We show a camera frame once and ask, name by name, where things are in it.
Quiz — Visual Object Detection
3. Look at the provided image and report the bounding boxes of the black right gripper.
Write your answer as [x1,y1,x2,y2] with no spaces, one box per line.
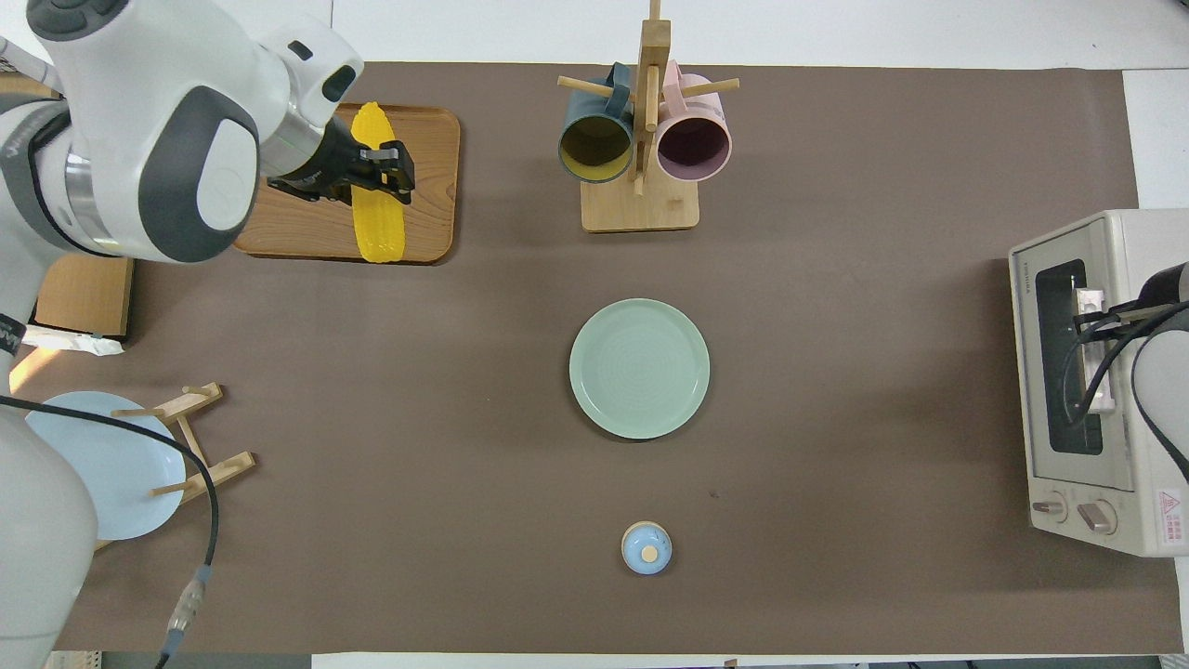
[1075,305,1148,343]

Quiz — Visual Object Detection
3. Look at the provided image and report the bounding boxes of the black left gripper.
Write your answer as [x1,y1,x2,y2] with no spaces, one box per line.
[349,139,416,206]

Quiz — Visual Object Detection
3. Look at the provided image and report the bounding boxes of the yellow corn cob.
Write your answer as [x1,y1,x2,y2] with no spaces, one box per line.
[350,100,410,267]

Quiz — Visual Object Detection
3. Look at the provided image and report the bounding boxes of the glass oven door with handle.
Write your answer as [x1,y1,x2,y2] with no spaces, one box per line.
[1011,218,1136,492]

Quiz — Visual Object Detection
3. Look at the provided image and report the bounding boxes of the pale green plate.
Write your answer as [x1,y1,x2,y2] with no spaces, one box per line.
[568,297,712,440]

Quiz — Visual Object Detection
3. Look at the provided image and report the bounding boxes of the beige toaster oven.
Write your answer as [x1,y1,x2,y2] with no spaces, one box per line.
[1010,209,1189,558]

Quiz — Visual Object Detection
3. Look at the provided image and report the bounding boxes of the wooden serving tray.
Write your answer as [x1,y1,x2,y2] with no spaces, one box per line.
[232,99,462,266]

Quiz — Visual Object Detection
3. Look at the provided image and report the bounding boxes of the brown table mat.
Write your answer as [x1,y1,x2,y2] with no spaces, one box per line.
[56,63,1185,654]

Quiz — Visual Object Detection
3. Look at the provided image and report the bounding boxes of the dark blue mug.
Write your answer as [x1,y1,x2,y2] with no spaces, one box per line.
[558,63,635,184]

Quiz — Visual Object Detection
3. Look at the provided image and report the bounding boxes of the wooden mug tree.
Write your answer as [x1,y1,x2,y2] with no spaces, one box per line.
[557,0,741,233]

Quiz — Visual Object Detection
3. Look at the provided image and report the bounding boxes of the pink mug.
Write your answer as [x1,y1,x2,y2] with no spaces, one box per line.
[655,60,733,183]

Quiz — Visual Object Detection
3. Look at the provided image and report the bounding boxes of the wooden plate rack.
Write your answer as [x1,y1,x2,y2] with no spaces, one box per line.
[93,381,256,554]

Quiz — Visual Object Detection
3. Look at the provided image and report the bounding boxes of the wooden box with mesh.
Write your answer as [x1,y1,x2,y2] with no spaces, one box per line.
[0,37,126,356]

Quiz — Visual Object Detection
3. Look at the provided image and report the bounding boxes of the light blue plate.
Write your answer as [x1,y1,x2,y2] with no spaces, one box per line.
[26,391,187,542]

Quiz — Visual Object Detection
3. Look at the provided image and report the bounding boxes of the small blue bell wooden knob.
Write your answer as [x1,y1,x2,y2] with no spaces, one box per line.
[621,520,673,576]

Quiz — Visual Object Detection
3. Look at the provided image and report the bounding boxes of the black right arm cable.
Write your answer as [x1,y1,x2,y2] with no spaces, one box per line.
[1068,297,1189,428]

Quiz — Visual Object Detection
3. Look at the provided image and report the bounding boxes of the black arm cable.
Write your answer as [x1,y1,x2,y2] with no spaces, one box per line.
[1068,297,1189,428]
[0,395,220,669]

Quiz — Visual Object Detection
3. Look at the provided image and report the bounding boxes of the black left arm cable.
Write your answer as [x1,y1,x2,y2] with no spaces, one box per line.
[0,395,220,669]

